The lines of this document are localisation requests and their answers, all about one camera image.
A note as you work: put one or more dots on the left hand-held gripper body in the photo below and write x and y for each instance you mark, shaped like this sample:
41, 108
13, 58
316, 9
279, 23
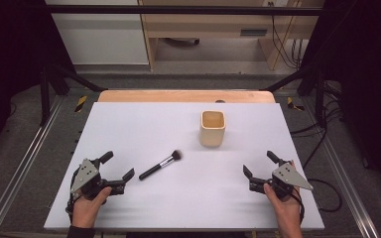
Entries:
85, 173

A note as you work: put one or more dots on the black horizontal frame bar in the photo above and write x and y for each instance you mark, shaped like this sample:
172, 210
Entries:
178, 10

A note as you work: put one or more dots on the white cabinet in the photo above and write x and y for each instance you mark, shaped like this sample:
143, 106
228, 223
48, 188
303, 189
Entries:
102, 39

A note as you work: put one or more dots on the grey desk label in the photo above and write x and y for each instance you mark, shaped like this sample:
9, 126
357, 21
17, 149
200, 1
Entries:
253, 32

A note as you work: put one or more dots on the wooden table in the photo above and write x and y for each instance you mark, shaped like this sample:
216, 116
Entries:
178, 96

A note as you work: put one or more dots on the person's right hand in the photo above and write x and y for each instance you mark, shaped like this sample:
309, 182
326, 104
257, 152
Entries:
286, 211

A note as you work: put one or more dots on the black makeup brush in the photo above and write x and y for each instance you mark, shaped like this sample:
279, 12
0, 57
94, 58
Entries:
152, 171

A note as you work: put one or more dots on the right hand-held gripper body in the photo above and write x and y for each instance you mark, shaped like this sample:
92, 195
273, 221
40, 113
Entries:
289, 177

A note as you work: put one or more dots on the white table board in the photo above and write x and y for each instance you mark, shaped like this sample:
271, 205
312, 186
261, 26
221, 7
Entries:
178, 201

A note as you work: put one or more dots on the black curtain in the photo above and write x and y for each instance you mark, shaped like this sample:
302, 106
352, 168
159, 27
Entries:
370, 82
6, 66

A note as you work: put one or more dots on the person's left hand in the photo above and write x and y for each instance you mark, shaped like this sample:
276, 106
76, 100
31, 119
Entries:
86, 211

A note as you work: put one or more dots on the black metal stand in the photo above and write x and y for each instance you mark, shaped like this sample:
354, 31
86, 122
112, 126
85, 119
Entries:
44, 95
320, 99

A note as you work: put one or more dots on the aluminium rail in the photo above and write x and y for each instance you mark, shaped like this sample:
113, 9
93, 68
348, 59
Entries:
20, 172
344, 172

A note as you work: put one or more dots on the yellow black tape strip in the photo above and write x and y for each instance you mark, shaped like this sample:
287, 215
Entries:
291, 103
81, 103

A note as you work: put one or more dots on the beige square cup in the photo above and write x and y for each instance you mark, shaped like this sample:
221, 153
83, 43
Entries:
211, 135

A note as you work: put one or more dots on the wooden desk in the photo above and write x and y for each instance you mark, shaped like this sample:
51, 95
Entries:
211, 26

